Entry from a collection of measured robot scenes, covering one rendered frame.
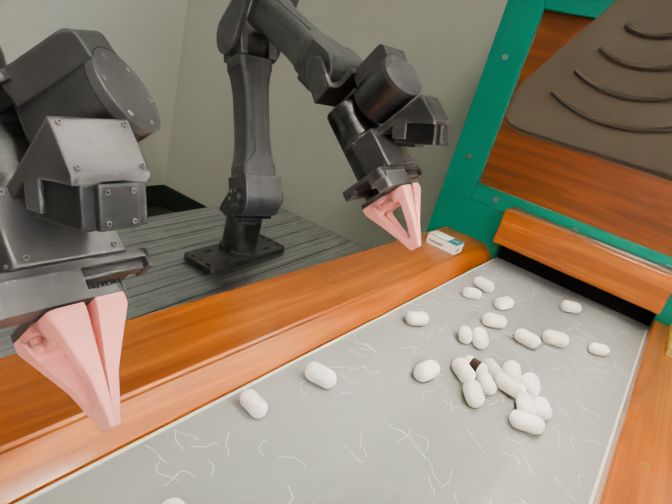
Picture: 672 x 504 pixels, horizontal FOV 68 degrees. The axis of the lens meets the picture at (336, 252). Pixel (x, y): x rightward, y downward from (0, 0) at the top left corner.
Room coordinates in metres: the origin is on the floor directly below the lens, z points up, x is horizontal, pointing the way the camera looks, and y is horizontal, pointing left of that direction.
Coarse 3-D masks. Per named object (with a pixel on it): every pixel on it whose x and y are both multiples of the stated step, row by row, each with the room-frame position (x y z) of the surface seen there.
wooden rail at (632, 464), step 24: (648, 336) 0.74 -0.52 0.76; (648, 360) 0.64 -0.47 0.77; (648, 384) 0.57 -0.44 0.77; (624, 408) 0.52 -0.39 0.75; (648, 408) 0.51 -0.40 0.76; (624, 432) 0.45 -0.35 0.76; (648, 432) 0.46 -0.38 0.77; (624, 456) 0.41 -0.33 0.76; (648, 456) 0.42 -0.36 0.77; (600, 480) 0.39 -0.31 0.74; (624, 480) 0.37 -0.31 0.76; (648, 480) 0.38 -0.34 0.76
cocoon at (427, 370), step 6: (432, 360) 0.49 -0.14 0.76; (420, 366) 0.47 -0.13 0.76; (426, 366) 0.47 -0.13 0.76; (432, 366) 0.48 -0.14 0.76; (438, 366) 0.49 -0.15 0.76; (414, 372) 0.47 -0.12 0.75; (420, 372) 0.47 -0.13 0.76; (426, 372) 0.47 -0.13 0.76; (432, 372) 0.47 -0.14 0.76; (438, 372) 0.48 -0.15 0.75; (420, 378) 0.47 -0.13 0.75; (426, 378) 0.47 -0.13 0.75; (432, 378) 0.48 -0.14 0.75
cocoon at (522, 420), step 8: (512, 416) 0.44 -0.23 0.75; (520, 416) 0.43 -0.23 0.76; (528, 416) 0.44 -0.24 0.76; (536, 416) 0.44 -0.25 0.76; (512, 424) 0.43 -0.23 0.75; (520, 424) 0.43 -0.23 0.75; (528, 424) 0.43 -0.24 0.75; (536, 424) 0.43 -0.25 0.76; (544, 424) 0.43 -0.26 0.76; (528, 432) 0.43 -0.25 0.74; (536, 432) 0.43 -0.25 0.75
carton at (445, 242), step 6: (432, 234) 0.89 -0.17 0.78; (438, 234) 0.90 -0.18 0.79; (444, 234) 0.91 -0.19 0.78; (426, 240) 0.89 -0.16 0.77; (432, 240) 0.89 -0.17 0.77; (438, 240) 0.88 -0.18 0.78; (444, 240) 0.88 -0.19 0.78; (450, 240) 0.88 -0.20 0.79; (456, 240) 0.89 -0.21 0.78; (438, 246) 0.88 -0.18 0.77; (444, 246) 0.87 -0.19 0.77; (450, 246) 0.87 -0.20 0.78; (456, 246) 0.86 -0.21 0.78; (462, 246) 0.89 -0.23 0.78; (450, 252) 0.87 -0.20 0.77; (456, 252) 0.87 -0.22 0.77
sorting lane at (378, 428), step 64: (384, 320) 0.59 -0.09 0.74; (448, 320) 0.64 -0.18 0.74; (512, 320) 0.71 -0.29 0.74; (576, 320) 0.78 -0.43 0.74; (256, 384) 0.39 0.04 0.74; (384, 384) 0.45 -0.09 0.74; (448, 384) 0.48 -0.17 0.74; (576, 384) 0.57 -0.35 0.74; (128, 448) 0.28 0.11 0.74; (192, 448) 0.30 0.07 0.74; (256, 448) 0.31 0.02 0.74; (320, 448) 0.33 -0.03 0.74; (384, 448) 0.36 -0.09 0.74; (448, 448) 0.38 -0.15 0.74; (512, 448) 0.40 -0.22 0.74; (576, 448) 0.43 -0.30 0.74
